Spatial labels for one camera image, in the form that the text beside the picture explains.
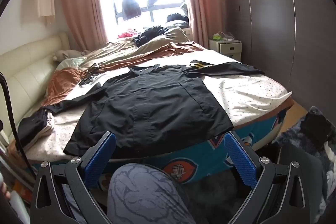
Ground black cable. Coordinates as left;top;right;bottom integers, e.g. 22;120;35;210
0;72;35;178

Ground white nightstand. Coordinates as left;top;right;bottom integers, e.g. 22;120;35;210
208;38;242;62

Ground black cloth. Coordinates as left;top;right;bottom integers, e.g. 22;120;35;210
301;108;333;151

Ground white floral bedsheet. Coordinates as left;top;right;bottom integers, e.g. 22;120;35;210
25;56;293;163

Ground beige plush toy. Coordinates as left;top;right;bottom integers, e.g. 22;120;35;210
52;49;91;62

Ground pale pillow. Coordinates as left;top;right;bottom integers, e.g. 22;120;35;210
56;56;88;75

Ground black jacket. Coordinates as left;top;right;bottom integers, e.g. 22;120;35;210
42;60;265;159

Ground crumpled black clothes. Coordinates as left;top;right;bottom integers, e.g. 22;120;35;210
132;26;170;47

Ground pink cloth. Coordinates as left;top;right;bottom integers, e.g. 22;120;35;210
117;31;135;40

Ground pile of clothes on floor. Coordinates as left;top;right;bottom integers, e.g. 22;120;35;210
272;105;336;214

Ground dark clothes pile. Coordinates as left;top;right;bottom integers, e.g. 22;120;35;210
166;4;190;29

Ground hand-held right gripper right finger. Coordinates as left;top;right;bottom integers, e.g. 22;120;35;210
225;131;317;224

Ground brown blanket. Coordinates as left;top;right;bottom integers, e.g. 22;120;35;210
42;42;210;107

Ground black cables and gadgets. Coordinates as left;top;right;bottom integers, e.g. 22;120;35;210
78;62;109;87

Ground beige duvet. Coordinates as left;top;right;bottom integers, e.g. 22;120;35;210
81;27;193;67

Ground teal printed bed cover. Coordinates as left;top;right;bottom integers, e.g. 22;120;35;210
109;105;288;186

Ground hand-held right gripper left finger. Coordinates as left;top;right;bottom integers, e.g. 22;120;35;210
31;131;117;224

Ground folded black garment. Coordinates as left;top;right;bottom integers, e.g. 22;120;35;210
17;109;49;147

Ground bed with cream headboard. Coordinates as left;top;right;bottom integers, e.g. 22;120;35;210
0;26;294;188

